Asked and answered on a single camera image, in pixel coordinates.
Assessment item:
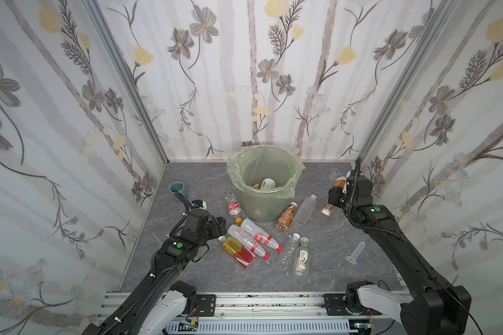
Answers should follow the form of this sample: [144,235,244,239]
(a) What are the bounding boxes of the brown swirl coffee bottle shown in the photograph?
[321,177,347,216]

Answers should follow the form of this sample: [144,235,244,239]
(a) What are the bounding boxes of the yellow red label tea bottle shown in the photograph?
[218,236,255,269]

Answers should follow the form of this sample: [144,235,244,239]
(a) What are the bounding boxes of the white label clear bottle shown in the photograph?
[259,178,277,191]

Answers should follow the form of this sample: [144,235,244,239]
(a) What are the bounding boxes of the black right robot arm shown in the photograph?
[327,159,472,334]

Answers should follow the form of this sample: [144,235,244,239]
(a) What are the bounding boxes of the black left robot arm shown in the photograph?
[82,192,227,334]

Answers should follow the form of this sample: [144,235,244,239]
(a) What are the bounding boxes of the green mesh waste bin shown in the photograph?
[231,145,301,223]

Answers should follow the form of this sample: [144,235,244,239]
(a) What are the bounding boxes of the green plastic bin liner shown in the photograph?
[227,145,305,199]

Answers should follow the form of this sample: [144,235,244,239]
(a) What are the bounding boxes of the clear bottle red cap lower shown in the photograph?
[228,225,270,260]

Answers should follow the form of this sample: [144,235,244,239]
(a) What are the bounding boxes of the clear bottle red cap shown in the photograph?
[228,225,270,260]
[240,219,283,252]

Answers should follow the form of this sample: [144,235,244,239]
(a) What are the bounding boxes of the red label yellow cap bottle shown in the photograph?
[225,193,243,225]

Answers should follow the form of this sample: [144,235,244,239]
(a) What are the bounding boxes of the clear plastic measuring cup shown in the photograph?
[328,168,340,181]

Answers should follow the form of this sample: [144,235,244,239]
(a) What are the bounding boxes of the frosted clear square bottle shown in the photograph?
[292,194,317,230]

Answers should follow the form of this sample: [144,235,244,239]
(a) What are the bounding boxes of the teal ceramic cup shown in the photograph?
[169,181,189,200]

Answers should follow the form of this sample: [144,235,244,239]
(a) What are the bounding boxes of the clear bottle red cap upper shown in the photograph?
[240,219,283,252]

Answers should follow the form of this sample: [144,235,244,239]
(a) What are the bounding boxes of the orange brown coffee bottle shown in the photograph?
[275,202,298,231]

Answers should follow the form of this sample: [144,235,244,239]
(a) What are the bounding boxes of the clear crushed water bottle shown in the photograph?
[277,233,300,269]

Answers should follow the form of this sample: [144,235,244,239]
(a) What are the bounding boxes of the green label water bottle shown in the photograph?
[293,237,310,277]

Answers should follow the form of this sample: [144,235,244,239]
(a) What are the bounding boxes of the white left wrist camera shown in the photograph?
[191,199,207,209]

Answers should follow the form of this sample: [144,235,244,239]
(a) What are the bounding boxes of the red handled scissors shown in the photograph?
[151,232,163,247]

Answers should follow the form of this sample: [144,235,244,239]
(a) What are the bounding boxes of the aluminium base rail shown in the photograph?
[96,290,445,335]

